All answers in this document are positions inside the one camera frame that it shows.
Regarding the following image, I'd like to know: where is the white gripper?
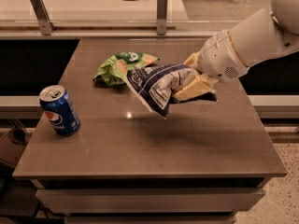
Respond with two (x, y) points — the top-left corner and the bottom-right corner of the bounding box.
(172, 30), (249, 103)

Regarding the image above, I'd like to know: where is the blue chip bag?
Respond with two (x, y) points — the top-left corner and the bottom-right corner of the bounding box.
(125, 64), (218, 118)

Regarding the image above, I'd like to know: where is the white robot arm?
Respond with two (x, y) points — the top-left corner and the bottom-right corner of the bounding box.
(172, 0), (299, 102)

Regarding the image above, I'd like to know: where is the green chip bag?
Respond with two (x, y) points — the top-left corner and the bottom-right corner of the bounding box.
(93, 51), (158, 87)

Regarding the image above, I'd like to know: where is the blue pepsi can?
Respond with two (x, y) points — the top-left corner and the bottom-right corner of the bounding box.
(39, 85), (80, 135)

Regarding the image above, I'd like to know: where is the grey cabinet drawer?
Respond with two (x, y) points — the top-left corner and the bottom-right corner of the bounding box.
(36, 188), (264, 215)

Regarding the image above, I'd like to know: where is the glass partition panel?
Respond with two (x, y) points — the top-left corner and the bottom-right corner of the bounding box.
(0, 0), (269, 29)

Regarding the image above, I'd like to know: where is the middle metal glass bracket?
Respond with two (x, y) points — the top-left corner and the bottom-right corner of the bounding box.
(156, 0), (168, 35)

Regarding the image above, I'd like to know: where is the metal glass bracket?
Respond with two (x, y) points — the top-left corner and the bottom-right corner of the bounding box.
(156, 0), (168, 35)
(30, 0), (55, 35)

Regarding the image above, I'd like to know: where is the left metal glass bracket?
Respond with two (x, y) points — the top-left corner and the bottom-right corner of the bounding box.
(30, 0), (55, 35)

